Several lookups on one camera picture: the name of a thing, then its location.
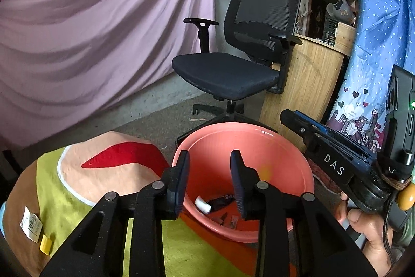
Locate person's right hand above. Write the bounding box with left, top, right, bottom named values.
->
left=335, top=193, right=395, bottom=276

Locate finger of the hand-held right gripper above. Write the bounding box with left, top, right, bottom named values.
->
left=293, top=110, right=381, bottom=165
left=280, top=109, right=357, bottom=194

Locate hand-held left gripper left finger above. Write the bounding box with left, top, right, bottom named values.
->
left=39, top=150, right=191, bottom=277

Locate black wrapper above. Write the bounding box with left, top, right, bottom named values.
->
left=207, top=194, right=235, bottom=210

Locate black plastic crate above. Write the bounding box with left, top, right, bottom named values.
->
left=322, top=17, right=340, bottom=46

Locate small white carton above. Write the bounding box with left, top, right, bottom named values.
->
left=19, top=206, right=44, bottom=244

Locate grey bag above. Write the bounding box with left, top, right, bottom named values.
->
left=326, top=0, right=357, bottom=26

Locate small torn wrapper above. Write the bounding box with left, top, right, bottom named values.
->
left=220, top=214, right=239, bottom=228

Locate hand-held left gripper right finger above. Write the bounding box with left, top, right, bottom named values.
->
left=230, top=150, right=378, bottom=277

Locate black mesh office chair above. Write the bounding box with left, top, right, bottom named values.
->
left=171, top=0, right=304, bottom=145

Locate multicoloured printed blanket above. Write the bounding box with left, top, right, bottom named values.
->
left=0, top=131, right=297, bottom=277

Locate white tube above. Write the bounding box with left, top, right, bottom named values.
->
left=195, top=195, right=212, bottom=213

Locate pink plastic basin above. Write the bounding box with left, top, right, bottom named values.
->
left=172, top=123, right=315, bottom=244

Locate blue polka dot curtain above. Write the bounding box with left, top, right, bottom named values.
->
left=319, top=0, right=415, bottom=194

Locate pink hanging cloth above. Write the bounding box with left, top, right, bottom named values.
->
left=0, top=0, right=216, bottom=148

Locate wooden door frame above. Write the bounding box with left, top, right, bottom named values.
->
left=308, top=0, right=345, bottom=38

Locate wooden cabinet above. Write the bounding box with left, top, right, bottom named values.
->
left=259, top=22, right=357, bottom=135

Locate small yellow piece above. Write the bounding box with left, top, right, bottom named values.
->
left=39, top=234, right=53, bottom=255

